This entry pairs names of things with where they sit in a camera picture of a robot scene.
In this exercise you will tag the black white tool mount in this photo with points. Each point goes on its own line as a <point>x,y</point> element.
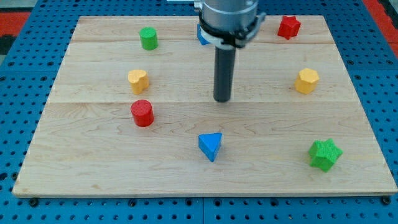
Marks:
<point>230,31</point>

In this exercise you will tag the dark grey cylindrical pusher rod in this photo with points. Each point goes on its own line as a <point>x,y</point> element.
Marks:
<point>223,74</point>

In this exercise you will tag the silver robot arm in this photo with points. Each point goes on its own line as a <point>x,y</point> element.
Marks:
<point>211,7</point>

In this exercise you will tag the blue block behind arm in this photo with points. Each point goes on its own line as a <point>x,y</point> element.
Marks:
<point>201,39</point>

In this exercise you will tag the red star block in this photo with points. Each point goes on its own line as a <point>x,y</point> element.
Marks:
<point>289,27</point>

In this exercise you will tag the wooden board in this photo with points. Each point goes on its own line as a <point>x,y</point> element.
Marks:
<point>87,145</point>

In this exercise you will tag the green star block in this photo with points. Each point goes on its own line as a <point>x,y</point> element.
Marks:
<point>324,154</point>

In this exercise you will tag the green cylinder block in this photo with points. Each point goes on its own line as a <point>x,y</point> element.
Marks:
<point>148,38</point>

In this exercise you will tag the blue triangle block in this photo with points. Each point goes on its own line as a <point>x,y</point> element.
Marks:
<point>210,144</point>

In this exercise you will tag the yellow hexagon block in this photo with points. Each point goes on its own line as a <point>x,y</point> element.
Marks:
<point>306,81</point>

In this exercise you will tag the yellow heart block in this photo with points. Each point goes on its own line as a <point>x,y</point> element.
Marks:
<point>138,80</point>

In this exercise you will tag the red cylinder block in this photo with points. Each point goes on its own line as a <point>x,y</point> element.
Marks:
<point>142,113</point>

